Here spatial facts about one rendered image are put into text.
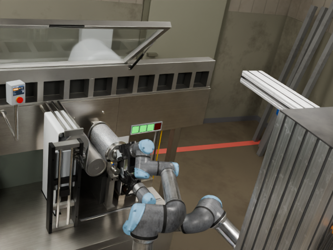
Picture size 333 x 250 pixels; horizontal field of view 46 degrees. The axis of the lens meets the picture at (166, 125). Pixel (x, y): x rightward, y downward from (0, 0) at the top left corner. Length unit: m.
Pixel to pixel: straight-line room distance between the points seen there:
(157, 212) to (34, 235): 0.85
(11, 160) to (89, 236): 0.65
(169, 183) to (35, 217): 0.87
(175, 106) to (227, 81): 2.86
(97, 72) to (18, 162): 0.71
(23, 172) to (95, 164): 0.50
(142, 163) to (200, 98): 1.08
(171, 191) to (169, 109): 1.09
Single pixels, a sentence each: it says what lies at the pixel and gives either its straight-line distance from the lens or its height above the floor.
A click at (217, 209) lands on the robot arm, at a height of 1.23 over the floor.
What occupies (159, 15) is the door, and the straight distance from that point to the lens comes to 4.77.
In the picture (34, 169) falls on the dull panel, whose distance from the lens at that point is 2.58.
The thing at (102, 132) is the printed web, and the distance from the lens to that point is 2.38.
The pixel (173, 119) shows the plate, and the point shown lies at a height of 1.22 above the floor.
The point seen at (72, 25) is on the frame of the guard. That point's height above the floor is 2.00.
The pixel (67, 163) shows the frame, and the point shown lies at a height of 1.31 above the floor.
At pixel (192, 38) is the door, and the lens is 5.04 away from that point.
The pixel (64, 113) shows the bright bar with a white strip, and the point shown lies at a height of 1.44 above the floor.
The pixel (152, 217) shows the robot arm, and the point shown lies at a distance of 1.64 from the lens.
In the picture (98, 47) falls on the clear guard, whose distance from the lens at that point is 2.19.
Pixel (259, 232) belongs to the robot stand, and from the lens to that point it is 1.38.
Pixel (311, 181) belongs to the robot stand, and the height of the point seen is 1.91.
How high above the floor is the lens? 2.47
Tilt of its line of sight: 27 degrees down
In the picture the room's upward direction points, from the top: 10 degrees clockwise
